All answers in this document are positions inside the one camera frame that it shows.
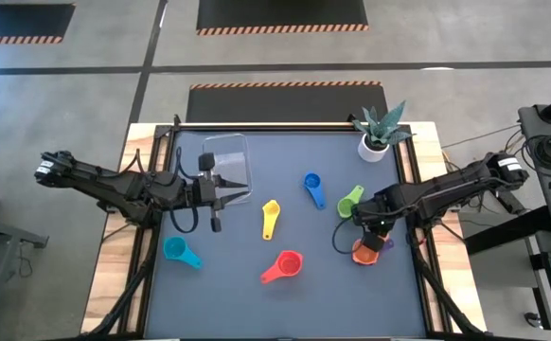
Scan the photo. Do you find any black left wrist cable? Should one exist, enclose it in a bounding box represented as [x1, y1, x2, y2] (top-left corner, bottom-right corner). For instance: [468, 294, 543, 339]
[168, 146, 202, 235]

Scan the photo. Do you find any clear plastic basket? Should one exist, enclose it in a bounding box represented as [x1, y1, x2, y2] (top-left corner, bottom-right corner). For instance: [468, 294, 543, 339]
[202, 133, 254, 206]

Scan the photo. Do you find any grey-blue table mat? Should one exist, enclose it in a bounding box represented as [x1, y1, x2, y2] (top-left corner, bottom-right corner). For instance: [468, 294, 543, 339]
[143, 130, 429, 340]

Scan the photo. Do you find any black power strip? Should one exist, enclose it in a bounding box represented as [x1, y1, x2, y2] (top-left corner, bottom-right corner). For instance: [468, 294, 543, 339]
[492, 188, 527, 217]

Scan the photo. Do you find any black cart foot beam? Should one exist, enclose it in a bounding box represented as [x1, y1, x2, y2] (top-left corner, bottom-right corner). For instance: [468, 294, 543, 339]
[464, 206, 551, 256]

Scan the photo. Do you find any black striped-edge floor mat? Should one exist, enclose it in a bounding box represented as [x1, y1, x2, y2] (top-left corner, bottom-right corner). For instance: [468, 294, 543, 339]
[196, 0, 370, 37]
[185, 81, 389, 124]
[0, 3, 77, 45]

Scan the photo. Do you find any grey equipment cart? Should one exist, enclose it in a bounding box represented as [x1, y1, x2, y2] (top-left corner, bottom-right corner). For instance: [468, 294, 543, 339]
[516, 103, 551, 237]

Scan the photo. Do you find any blue measuring cup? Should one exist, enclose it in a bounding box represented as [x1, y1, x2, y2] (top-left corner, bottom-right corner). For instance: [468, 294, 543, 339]
[302, 171, 328, 210]

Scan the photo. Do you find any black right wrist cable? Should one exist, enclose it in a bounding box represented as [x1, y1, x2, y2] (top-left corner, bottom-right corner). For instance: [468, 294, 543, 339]
[330, 216, 366, 256]

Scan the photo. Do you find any red measuring cup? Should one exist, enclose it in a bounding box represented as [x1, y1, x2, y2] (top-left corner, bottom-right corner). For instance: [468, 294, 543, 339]
[259, 250, 304, 286]

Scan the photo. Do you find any black table frame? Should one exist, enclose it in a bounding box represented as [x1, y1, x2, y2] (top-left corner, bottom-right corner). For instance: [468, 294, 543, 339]
[80, 113, 488, 341]

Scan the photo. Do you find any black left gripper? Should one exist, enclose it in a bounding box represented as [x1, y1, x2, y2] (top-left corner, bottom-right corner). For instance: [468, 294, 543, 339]
[183, 152, 250, 234]

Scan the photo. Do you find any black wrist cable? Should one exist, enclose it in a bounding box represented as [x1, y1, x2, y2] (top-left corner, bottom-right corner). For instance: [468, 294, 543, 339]
[168, 146, 202, 235]
[330, 216, 366, 256]

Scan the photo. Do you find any teal measuring cup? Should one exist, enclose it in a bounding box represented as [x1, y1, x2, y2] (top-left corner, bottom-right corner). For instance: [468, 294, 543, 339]
[162, 236, 204, 271]

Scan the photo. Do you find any potted plant in white pot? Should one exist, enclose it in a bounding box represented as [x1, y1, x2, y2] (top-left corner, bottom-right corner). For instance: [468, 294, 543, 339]
[352, 99, 417, 164]

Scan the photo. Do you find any orange measuring cup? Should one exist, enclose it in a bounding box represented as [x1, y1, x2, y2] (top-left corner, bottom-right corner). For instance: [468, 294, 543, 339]
[350, 237, 382, 266]

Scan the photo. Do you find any green measuring cup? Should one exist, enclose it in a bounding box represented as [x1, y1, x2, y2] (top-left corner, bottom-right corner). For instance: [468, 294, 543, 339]
[336, 184, 365, 220]

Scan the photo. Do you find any yellow measuring cup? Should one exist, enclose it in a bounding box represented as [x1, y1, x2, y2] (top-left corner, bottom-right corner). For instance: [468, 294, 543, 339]
[261, 199, 282, 242]

